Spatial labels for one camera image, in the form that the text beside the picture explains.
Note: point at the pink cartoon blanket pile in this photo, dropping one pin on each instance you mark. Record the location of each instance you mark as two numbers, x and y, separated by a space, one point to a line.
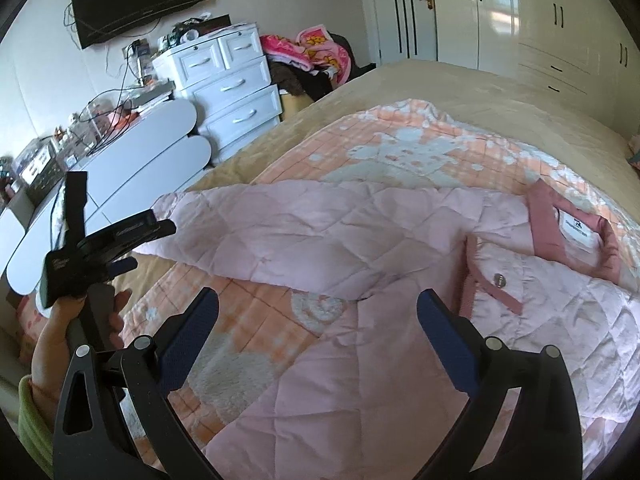
313 49

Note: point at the white glossy wardrobe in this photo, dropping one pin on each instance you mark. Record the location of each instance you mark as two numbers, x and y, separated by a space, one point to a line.
578 52

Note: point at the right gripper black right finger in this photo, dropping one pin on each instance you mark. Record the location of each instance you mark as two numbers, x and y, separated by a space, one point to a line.
543 439

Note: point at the clutter on desk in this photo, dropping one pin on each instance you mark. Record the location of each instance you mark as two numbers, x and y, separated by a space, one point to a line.
43 163

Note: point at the green sleeve left forearm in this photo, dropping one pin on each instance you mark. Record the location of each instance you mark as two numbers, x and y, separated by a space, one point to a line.
35 423

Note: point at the orange white fleece blanket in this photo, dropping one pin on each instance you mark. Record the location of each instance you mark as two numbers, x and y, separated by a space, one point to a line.
410 144

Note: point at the white bedroom door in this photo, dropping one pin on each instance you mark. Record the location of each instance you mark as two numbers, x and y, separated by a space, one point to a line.
405 29

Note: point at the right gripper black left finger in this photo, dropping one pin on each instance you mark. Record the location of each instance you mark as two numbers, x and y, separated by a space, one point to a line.
91 437

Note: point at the pink quilted jacket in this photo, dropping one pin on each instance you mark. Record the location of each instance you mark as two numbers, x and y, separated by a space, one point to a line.
370 399

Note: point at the person's left hand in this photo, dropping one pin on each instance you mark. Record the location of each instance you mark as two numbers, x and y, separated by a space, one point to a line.
52 354

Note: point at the beige bed sheet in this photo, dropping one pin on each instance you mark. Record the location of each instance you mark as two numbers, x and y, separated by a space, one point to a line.
496 104

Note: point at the white drawer chest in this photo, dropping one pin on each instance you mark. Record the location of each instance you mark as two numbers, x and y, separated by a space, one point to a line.
225 75

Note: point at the white rounded desk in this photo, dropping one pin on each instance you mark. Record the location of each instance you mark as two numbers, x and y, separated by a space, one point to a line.
159 154

